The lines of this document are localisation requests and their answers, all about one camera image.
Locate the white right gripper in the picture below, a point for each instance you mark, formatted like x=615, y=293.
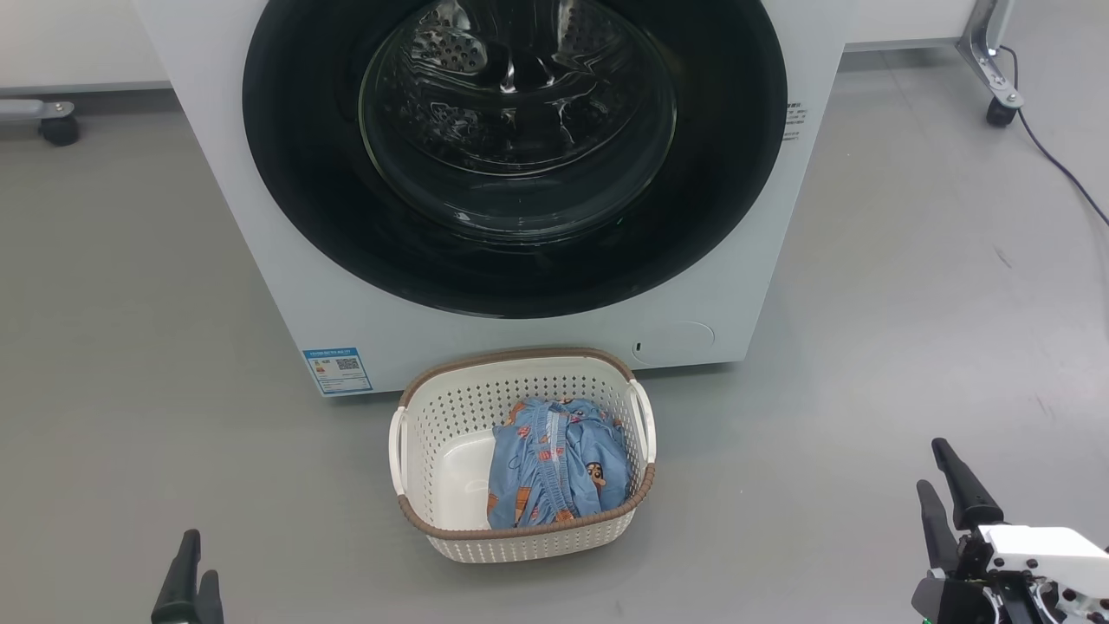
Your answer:
x=1048, y=555

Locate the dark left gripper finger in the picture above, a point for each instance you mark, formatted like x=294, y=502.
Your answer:
x=210, y=602
x=180, y=594

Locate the blue cartoon print pants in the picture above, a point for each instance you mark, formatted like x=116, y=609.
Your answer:
x=520, y=485

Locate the blue cartoon print top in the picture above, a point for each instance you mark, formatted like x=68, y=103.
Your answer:
x=602, y=459

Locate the washing machine door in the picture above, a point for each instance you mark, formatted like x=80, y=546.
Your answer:
x=303, y=173

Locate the white front-load washing machine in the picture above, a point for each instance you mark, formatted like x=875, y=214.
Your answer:
x=364, y=338

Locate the cream perforated laundry basket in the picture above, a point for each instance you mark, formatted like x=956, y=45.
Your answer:
x=450, y=494

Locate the blue energy label sticker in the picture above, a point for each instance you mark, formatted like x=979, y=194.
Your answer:
x=338, y=371

